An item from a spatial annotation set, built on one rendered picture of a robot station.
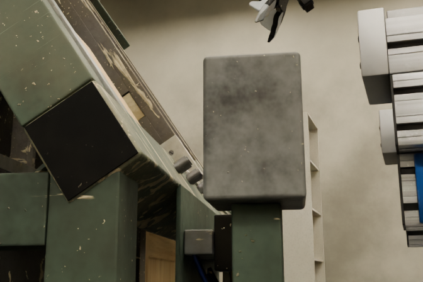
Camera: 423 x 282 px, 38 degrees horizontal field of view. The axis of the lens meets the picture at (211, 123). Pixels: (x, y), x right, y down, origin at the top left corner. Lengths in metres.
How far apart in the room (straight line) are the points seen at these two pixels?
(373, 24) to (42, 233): 0.48
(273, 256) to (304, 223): 4.36
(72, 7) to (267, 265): 1.20
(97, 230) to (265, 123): 0.24
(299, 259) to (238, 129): 4.38
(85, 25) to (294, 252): 3.65
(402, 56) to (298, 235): 4.36
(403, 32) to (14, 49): 0.50
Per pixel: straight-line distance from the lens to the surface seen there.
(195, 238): 1.00
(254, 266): 0.73
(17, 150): 2.56
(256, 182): 0.71
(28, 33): 0.84
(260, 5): 1.67
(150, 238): 1.85
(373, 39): 0.80
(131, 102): 1.64
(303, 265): 5.08
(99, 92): 0.77
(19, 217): 0.78
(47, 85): 0.80
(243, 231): 0.74
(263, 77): 0.74
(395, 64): 0.78
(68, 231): 0.76
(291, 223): 5.11
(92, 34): 1.73
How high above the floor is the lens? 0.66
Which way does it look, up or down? 15 degrees up
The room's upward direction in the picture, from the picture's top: straight up
